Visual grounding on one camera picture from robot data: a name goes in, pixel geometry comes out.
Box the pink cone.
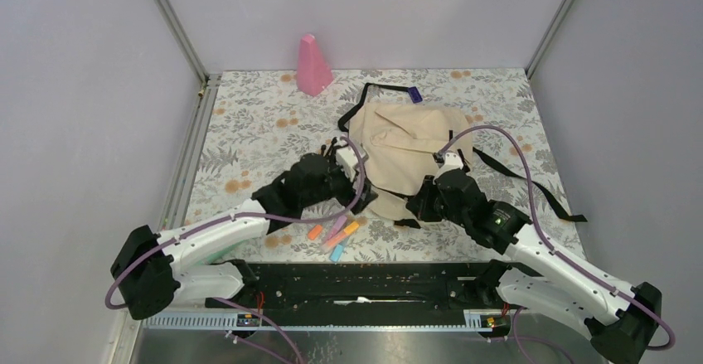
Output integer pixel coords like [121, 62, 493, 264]
[297, 34, 334, 97]

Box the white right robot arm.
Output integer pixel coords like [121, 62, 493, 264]
[406, 152, 662, 363]

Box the floral patterned table mat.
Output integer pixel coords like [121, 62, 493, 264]
[181, 68, 586, 263]

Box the light blue highlighter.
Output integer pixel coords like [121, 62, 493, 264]
[329, 244, 345, 263]

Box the black folding tripod stand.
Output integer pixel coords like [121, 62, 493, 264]
[319, 137, 338, 158]

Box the pink highlighter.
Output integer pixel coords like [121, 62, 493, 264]
[322, 216, 348, 242]

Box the purple eraser block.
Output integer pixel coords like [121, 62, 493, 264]
[408, 86, 423, 104]

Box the cream canvas backpack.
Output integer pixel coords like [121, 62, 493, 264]
[337, 82, 469, 227]

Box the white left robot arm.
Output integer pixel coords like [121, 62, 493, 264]
[104, 138, 376, 320]

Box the mint green tube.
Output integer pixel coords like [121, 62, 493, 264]
[214, 241, 241, 259]

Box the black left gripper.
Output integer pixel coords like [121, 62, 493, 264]
[301, 146, 377, 212]

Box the orange yellow highlighter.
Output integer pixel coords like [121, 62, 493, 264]
[322, 221, 360, 252]

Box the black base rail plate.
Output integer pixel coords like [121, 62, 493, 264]
[151, 261, 589, 330]

